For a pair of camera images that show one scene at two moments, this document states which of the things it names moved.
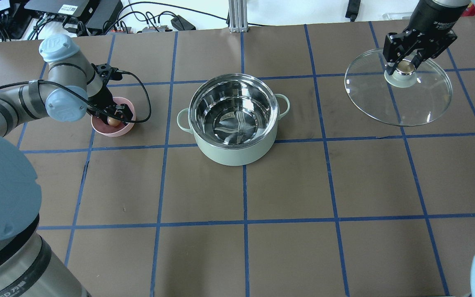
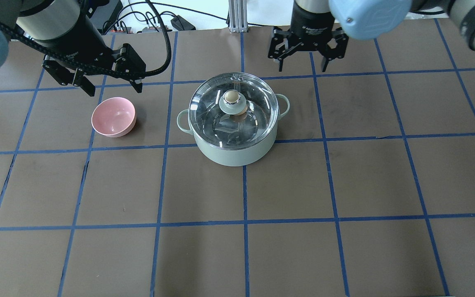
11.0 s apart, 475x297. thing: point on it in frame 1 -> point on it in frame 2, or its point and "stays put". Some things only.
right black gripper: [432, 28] -> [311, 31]
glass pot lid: [411, 95] -> [233, 111]
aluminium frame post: [238, 17] stays put
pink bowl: [107, 130] stays put
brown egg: [113, 122] -> [240, 117]
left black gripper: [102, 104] -> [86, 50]
